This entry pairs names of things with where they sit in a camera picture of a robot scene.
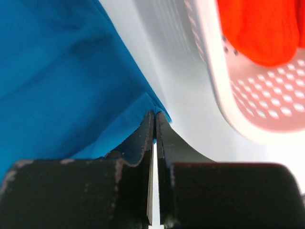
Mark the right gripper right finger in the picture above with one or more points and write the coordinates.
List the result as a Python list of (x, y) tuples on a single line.
[(196, 192)]

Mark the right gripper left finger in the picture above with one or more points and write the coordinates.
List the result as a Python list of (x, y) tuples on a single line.
[(111, 192)]

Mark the blue t shirt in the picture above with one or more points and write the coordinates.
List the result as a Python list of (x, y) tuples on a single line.
[(69, 87)]

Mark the white plastic basket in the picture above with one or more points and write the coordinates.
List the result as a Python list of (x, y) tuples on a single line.
[(265, 105)]

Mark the orange t shirt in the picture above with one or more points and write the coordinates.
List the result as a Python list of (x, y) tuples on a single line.
[(268, 32)]

